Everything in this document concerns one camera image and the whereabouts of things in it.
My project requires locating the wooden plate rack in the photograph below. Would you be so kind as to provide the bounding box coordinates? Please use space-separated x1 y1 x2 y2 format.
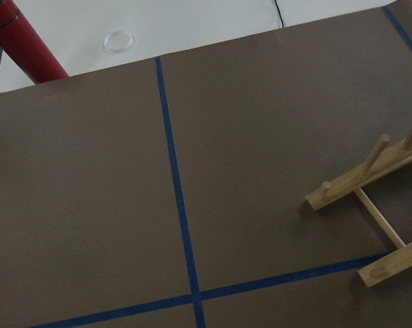
305 129 412 288

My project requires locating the brown paper table cover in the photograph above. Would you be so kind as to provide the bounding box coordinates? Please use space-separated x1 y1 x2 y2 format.
0 1 412 327

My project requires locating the red cardboard tube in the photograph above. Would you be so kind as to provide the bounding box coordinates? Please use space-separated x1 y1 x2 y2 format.
0 0 68 84

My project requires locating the clear tape ring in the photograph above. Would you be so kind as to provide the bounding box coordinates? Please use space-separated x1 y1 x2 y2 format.
103 30 136 54

